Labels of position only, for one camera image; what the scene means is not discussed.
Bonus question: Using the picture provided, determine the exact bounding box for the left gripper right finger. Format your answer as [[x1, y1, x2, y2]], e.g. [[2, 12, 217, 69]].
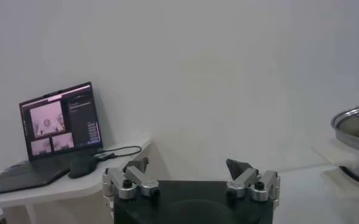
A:
[[226, 158, 281, 202]]

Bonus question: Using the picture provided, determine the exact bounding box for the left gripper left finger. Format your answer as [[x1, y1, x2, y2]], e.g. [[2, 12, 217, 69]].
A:
[[102, 157, 161, 200]]

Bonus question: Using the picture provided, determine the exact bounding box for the perforated steel steamer basket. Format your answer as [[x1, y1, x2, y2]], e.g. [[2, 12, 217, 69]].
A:
[[330, 105, 359, 153]]

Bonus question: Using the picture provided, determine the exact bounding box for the small black usb hub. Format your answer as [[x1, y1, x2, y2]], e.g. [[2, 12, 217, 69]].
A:
[[93, 152, 116, 161]]

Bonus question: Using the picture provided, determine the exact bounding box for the black computer mouse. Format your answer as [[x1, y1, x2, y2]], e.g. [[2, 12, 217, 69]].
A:
[[68, 155, 99, 180]]

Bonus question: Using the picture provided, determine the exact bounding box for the white side table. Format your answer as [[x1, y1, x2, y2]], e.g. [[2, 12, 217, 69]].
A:
[[0, 138, 152, 224]]

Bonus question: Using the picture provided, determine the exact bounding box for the black laptop dark screen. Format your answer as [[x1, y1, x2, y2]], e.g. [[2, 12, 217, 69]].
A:
[[0, 81, 104, 197]]

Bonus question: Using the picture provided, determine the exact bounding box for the black looped usb cable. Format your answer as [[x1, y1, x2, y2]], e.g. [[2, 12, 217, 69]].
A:
[[97, 145, 143, 159]]

